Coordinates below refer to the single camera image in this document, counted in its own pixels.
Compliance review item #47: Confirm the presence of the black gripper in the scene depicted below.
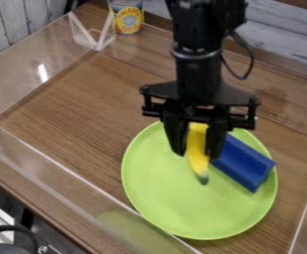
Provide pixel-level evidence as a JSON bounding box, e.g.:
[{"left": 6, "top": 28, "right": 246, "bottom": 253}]
[{"left": 140, "top": 81, "right": 261, "bottom": 161}]

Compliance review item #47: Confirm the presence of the yellow toy banana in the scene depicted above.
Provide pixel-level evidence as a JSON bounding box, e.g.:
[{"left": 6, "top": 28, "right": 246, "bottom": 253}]
[{"left": 187, "top": 123, "right": 210, "bottom": 185}]

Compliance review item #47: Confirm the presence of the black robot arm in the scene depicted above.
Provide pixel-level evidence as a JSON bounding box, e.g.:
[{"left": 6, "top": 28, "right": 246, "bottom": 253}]
[{"left": 140, "top": 0, "right": 259, "bottom": 161}]

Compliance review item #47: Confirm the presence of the green round plate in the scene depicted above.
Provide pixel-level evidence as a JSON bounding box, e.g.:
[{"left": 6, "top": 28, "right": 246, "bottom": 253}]
[{"left": 122, "top": 122, "right": 280, "bottom": 240}]

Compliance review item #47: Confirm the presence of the blue foam block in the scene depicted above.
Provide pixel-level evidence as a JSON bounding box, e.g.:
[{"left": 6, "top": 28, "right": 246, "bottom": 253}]
[{"left": 213, "top": 131, "right": 277, "bottom": 192}]

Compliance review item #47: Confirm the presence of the yellow blue labelled can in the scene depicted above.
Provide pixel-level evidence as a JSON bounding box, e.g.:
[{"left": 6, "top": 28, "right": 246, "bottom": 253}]
[{"left": 108, "top": 0, "right": 144, "bottom": 35}]

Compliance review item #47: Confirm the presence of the clear acrylic corner bracket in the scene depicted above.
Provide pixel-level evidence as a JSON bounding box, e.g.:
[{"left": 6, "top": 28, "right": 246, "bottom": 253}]
[{"left": 69, "top": 12, "right": 116, "bottom": 52}]

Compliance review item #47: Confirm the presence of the clear acrylic tray wall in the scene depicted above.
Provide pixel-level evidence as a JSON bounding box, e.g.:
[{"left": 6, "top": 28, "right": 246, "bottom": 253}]
[{"left": 0, "top": 126, "right": 203, "bottom": 254}]

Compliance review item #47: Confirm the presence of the black cable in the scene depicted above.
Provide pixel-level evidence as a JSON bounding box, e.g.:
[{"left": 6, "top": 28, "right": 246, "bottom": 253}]
[{"left": 0, "top": 224, "right": 41, "bottom": 254}]

